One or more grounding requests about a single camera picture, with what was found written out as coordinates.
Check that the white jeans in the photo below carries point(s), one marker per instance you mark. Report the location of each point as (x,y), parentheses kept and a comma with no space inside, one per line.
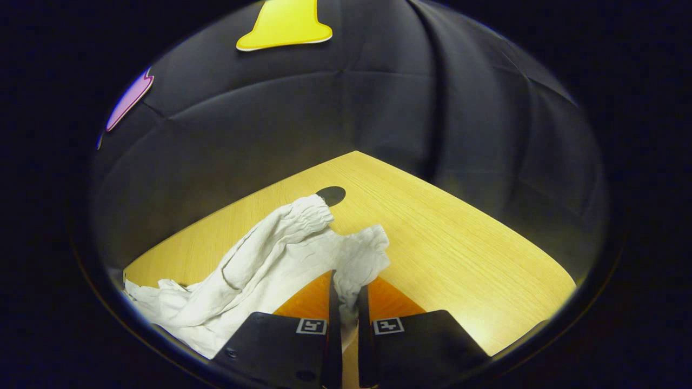
(259,270)

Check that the black backdrop cloth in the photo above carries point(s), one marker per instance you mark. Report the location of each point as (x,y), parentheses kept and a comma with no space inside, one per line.
(324,108)

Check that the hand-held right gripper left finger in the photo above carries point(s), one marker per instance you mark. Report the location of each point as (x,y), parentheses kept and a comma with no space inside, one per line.
(281,346)

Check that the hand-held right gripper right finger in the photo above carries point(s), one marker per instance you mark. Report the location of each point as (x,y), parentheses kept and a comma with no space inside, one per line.
(421,346)

